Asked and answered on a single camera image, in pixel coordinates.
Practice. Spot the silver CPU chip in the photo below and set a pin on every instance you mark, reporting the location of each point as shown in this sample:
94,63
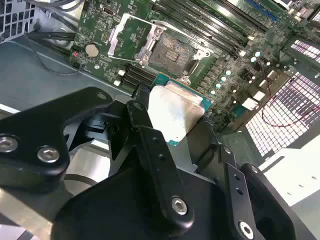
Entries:
175,110

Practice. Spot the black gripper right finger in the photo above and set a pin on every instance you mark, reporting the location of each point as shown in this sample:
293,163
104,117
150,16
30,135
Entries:
236,185

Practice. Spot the metal socket cover frame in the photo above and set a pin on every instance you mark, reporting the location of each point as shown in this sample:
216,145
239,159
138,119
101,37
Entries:
113,41

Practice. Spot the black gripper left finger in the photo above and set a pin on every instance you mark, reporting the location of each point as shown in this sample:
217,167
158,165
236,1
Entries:
30,130

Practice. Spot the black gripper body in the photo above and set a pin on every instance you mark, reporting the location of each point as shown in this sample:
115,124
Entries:
125,212

